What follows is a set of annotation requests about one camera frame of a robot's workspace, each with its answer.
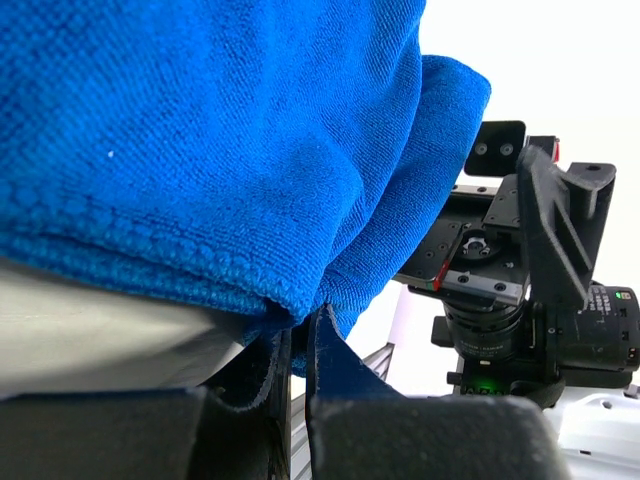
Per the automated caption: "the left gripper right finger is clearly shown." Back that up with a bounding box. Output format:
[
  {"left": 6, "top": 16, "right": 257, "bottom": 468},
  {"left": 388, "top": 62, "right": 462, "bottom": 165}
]
[{"left": 306, "top": 305, "right": 571, "bottom": 480}]

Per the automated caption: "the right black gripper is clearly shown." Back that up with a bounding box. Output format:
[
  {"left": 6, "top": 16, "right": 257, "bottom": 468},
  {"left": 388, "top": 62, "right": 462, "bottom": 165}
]
[{"left": 394, "top": 120, "right": 616, "bottom": 310}]

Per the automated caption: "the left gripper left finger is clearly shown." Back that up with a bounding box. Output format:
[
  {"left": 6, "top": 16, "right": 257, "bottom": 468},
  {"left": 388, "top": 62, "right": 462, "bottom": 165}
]
[{"left": 1, "top": 332, "right": 291, "bottom": 479}]

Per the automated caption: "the blue towel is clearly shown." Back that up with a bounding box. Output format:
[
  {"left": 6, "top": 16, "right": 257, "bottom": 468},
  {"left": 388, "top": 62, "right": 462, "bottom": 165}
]
[{"left": 1, "top": 1, "right": 491, "bottom": 387}]

